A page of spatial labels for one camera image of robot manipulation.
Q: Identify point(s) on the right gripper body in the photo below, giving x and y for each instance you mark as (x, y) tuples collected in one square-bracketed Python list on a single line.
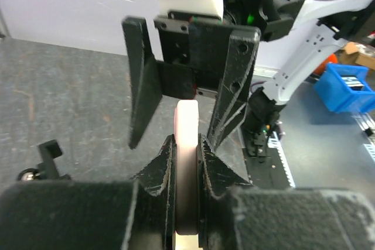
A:
[(194, 54)]

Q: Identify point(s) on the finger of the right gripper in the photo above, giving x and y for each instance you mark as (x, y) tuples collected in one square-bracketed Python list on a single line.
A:
[(146, 91), (230, 107)]

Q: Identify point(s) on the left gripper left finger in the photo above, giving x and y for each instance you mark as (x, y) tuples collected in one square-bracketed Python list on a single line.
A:
[(66, 214)]

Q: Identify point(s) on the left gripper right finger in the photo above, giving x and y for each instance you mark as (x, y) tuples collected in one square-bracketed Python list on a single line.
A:
[(237, 215)]

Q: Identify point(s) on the pink smartphone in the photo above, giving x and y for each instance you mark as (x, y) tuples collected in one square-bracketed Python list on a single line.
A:
[(186, 168)]

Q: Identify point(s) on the black phone stand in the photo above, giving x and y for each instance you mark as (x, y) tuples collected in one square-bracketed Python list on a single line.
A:
[(46, 169)]

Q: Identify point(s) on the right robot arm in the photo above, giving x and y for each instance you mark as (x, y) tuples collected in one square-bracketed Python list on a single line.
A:
[(296, 36)]

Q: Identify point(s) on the blue plastic bin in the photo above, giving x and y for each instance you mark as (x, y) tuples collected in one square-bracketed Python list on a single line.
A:
[(343, 88)]

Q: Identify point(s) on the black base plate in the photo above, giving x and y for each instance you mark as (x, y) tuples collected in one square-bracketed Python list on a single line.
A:
[(263, 164)]

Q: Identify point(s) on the cable duct rail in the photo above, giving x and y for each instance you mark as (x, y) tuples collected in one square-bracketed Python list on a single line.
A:
[(275, 143)]

